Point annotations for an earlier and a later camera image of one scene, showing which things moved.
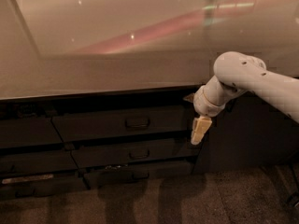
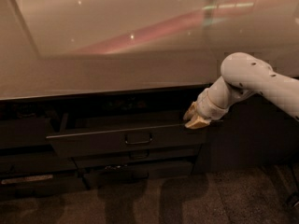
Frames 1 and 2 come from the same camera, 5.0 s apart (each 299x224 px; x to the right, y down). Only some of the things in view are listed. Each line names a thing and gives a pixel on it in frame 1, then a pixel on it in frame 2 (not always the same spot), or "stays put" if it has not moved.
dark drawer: x=28 y=132 stays put
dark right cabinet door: x=250 y=133 stays put
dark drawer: x=124 y=122 → x=161 y=140
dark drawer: x=118 y=177 stays put
